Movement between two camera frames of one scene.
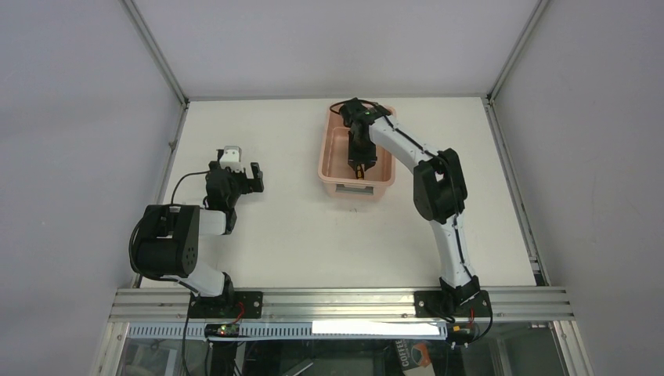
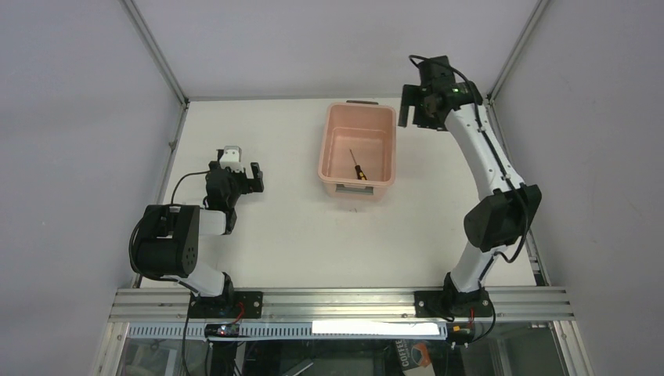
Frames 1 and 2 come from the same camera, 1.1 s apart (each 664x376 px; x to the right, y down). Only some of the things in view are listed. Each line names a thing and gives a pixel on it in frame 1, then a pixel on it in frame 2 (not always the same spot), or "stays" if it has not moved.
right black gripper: [362, 157] -> [415, 108]
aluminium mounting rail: [507, 304] stays
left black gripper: [238, 180] stays
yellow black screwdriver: [359, 172] stays
